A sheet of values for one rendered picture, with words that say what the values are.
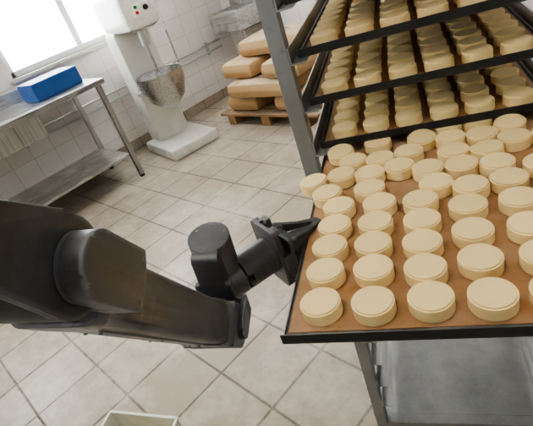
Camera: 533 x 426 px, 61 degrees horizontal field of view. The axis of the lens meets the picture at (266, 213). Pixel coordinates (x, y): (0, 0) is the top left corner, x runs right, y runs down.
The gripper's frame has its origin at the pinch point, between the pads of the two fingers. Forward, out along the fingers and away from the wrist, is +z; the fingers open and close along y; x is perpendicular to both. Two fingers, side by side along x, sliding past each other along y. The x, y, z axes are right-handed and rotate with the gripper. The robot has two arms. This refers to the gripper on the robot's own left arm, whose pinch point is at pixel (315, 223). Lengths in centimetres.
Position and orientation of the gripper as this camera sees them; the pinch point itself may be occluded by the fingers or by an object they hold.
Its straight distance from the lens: 71.8
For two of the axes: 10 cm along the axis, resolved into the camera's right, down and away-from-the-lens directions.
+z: 8.0, -5.0, 3.3
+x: 5.2, 3.3, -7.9
